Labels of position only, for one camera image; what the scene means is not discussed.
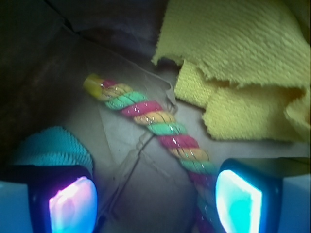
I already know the brown paper bag bin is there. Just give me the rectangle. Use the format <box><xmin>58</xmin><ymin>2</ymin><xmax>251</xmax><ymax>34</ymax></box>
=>
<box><xmin>0</xmin><ymin>0</ymin><xmax>310</xmax><ymax>233</ymax></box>

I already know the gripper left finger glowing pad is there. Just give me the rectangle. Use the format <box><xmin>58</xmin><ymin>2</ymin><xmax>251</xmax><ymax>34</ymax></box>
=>
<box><xmin>0</xmin><ymin>165</ymin><xmax>98</xmax><ymax>233</ymax></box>

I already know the multicolored twisted rope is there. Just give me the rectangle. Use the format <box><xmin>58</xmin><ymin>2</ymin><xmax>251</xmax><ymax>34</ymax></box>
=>
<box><xmin>83</xmin><ymin>74</ymin><xmax>221</xmax><ymax>233</ymax></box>

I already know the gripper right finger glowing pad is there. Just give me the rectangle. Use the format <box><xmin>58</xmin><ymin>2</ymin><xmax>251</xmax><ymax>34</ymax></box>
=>
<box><xmin>215</xmin><ymin>158</ymin><xmax>311</xmax><ymax>233</ymax></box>

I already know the yellow microfiber cloth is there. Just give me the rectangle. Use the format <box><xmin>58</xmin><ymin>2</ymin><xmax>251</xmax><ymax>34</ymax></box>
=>
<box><xmin>152</xmin><ymin>0</ymin><xmax>311</xmax><ymax>142</ymax></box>

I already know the teal microfiber cloth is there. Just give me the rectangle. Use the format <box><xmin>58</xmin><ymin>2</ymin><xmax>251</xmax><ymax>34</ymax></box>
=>
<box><xmin>12</xmin><ymin>126</ymin><xmax>93</xmax><ymax>174</ymax></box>

